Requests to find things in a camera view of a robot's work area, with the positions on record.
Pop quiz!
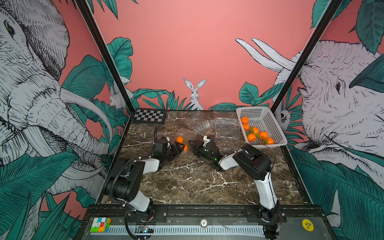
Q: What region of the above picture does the clear clamshell container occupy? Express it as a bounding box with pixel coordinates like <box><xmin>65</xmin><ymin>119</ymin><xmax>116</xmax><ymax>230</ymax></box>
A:
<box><xmin>193</xmin><ymin>120</ymin><xmax>217</xmax><ymax>136</ymax></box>
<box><xmin>215</xmin><ymin>134</ymin><xmax>241</xmax><ymax>154</ymax></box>
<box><xmin>215</xmin><ymin>117</ymin><xmax>240</xmax><ymax>133</ymax></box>
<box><xmin>171</xmin><ymin>128</ymin><xmax>197</xmax><ymax>152</ymax></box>

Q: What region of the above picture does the orange with leaf centre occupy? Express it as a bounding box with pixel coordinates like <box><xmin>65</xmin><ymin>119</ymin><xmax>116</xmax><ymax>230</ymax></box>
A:
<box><xmin>259</xmin><ymin>132</ymin><xmax>269</xmax><ymax>141</ymax></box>

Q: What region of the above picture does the white perforated plastic basket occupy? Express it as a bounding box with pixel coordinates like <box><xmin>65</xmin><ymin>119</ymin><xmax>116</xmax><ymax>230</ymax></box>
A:
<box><xmin>236</xmin><ymin>106</ymin><xmax>288</xmax><ymax>149</ymax></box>

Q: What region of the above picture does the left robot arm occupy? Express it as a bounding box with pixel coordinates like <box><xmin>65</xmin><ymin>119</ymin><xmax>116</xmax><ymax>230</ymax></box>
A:
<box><xmin>103</xmin><ymin>139</ymin><xmax>187</xmax><ymax>213</ymax></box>

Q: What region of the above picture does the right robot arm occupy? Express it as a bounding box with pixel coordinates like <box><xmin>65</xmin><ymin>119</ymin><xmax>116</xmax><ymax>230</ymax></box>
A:
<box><xmin>189</xmin><ymin>140</ymin><xmax>278</xmax><ymax>211</ymax></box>

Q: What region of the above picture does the black white checkerboard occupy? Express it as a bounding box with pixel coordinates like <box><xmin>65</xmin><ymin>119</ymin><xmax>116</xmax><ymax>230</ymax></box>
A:
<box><xmin>133</xmin><ymin>108</ymin><xmax>167</xmax><ymax>125</ymax></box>

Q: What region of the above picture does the colourful rubik cube front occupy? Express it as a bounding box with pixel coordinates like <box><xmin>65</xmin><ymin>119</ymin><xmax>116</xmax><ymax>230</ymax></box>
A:
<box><xmin>90</xmin><ymin>217</ymin><xmax>112</xmax><ymax>233</ymax></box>

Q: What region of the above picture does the yellow round sticker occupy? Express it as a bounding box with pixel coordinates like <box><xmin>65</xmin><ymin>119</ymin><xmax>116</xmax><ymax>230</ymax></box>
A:
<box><xmin>302</xmin><ymin>219</ymin><xmax>314</xmax><ymax>232</ymax></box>

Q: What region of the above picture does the white slotted cable duct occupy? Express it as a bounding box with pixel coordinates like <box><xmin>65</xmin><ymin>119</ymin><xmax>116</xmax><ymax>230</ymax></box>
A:
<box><xmin>89</xmin><ymin>224</ymin><xmax>265</xmax><ymax>237</ymax></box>

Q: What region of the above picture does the black front rail frame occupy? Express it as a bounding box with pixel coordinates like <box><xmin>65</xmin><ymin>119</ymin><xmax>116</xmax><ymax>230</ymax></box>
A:
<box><xmin>76</xmin><ymin>205</ymin><xmax>336</xmax><ymax>240</ymax></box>

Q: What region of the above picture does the left black frame post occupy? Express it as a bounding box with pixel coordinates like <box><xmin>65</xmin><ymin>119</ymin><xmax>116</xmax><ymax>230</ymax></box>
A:
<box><xmin>75</xmin><ymin>0</ymin><xmax>135</xmax><ymax>115</ymax></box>

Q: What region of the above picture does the black frame post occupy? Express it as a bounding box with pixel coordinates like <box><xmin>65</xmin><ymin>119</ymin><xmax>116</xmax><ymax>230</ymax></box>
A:
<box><xmin>271</xmin><ymin>0</ymin><xmax>342</xmax><ymax>113</ymax></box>
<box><xmin>75</xmin><ymin>0</ymin><xmax>135</xmax><ymax>115</ymax></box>

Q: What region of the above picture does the right black frame post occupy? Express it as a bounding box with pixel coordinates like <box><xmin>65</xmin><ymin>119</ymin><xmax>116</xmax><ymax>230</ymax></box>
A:
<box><xmin>271</xmin><ymin>0</ymin><xmax>342</xmax><ymax>113</ymax></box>

